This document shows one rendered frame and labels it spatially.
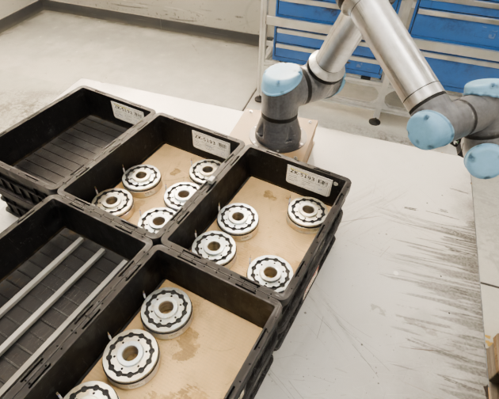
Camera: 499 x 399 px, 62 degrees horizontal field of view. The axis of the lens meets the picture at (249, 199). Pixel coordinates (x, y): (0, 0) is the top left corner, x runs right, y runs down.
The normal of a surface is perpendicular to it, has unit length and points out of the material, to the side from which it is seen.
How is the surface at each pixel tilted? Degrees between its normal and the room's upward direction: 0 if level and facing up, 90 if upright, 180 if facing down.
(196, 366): 0
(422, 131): 90
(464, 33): 90
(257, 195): 0
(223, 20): 90
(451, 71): 90
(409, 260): 0
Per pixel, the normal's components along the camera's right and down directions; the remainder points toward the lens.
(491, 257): 0.03, -0.71
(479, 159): -0.36, 0.42
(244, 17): -0.31, 0.66
